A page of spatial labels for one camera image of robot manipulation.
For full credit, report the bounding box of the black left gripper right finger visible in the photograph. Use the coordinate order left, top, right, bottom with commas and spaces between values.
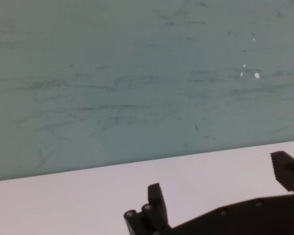
270, 151, 294, 196

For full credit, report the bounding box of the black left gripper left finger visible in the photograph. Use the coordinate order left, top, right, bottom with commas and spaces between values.
123, 182, 172, 235

